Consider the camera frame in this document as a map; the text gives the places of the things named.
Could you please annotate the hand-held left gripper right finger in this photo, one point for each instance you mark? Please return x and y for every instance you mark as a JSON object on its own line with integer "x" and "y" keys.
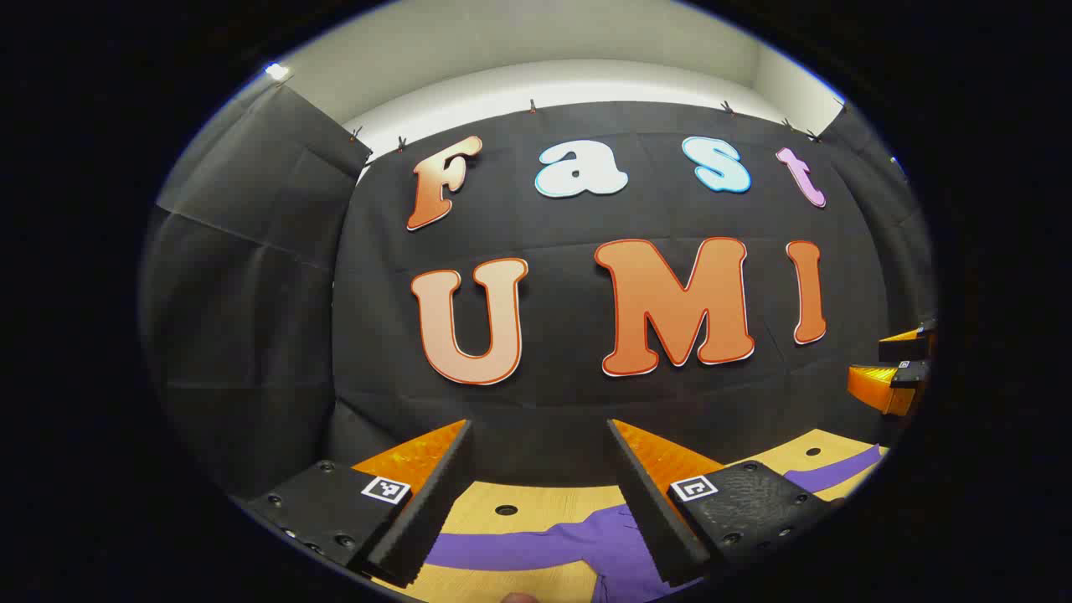
{"x": 662, "y": 519}

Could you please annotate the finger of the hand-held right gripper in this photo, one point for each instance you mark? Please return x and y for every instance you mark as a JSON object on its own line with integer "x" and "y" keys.
{"x": 909, "y": 347}
{"x": 879, "y": 387}

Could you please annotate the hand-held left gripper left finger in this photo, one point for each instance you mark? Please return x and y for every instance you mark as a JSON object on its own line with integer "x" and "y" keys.
{"x": 427, "y": 502}

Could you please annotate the purple shirt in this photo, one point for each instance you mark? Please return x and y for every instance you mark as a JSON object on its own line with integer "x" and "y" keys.
{"x": 586, "y": 544}

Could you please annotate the black backdrop cloth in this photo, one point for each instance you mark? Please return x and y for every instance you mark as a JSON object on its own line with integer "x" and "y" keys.
{"x": 569, "y": 394}

